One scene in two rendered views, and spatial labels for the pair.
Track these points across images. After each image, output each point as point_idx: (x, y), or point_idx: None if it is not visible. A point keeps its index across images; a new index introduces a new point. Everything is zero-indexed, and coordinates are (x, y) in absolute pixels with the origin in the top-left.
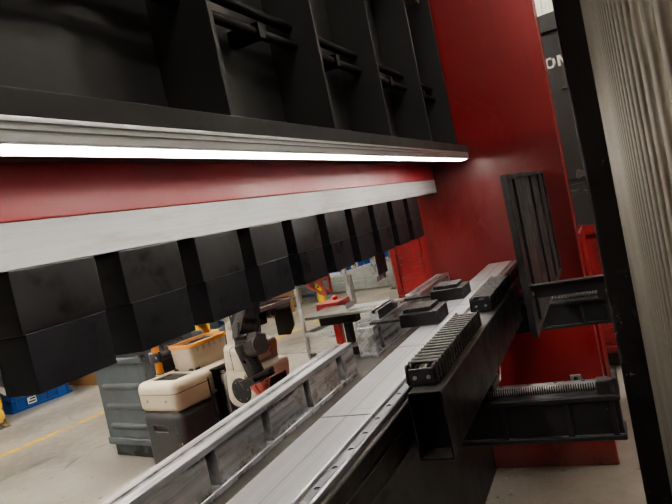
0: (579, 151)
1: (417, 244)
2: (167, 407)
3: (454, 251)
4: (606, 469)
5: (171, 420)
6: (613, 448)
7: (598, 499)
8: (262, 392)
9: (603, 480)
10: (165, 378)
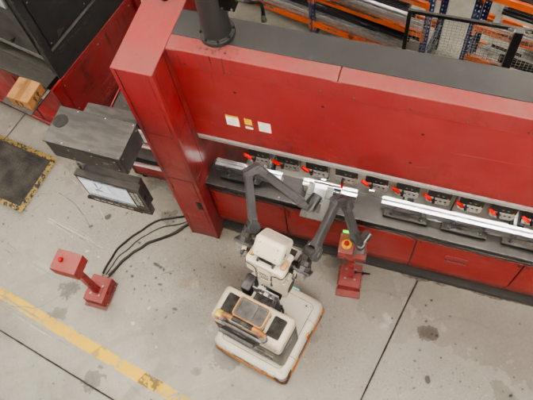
0: (54, 17)
1: (201, 161)
2: (293, 331)
3: (210, 145)
4: (251, 161)
5: (293, 332)
6: (247, 151)
7: (278, 171)
8: (441, 216)
9: (262, 164)
10: (276, 332)
